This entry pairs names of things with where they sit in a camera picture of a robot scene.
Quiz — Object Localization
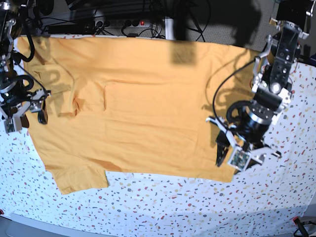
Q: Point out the black cables under desk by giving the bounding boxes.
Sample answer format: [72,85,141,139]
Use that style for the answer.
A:
[37,0,213,44]

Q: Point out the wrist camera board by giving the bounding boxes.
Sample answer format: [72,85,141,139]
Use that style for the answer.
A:
[227,146,251,172]
[4,117,22,134]

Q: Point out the power strip with red switch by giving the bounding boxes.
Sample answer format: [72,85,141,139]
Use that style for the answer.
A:
[95,19,151,28]

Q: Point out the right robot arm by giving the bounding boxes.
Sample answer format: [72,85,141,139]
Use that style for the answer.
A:
[0,0,51,126]

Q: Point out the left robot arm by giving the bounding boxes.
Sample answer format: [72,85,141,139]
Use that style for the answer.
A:
[207,0,315,172]

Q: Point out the yellow T-shirt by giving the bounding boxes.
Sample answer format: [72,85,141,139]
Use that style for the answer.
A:
[24,37,257,194]

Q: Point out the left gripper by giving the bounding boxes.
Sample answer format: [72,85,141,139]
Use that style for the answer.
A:
[206,101,281,168]

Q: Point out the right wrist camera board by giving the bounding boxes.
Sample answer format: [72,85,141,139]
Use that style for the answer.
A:
[4,117,22,134]

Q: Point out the red clamp bottom right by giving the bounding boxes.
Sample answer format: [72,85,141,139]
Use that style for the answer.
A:
[292,217,309,237]

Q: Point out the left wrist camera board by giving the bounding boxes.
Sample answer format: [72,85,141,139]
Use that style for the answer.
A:
[227,146,251,172]

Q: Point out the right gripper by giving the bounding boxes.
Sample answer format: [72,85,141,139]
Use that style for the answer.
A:
[0,88,51,125]

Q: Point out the white table leg post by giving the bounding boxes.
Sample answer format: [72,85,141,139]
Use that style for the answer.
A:
[164,18,175,40]

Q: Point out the terrazzo patterned tablecloth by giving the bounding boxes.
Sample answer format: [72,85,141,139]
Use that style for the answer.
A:
[0,63,316,237]

